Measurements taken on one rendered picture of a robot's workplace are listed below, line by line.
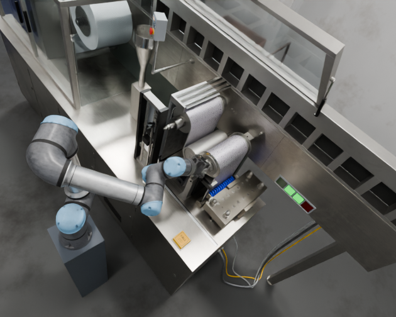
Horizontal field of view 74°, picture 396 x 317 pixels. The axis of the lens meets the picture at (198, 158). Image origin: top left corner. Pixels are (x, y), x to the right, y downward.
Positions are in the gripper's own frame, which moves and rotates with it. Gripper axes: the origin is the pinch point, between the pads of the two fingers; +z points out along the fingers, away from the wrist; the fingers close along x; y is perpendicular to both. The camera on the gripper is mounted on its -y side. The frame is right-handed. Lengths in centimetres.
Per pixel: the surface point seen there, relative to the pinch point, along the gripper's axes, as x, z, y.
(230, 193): -14.3, 25.7, -4.3
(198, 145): 12.8, 6.6, 6.3
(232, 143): 1.0, 9.9, 19.3
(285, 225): -58, 165, -21
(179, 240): -15.6, 3.6, -36.7
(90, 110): 92, 13, -32
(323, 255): -79, 68, 1
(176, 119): 24.9, -8.8, 10.6
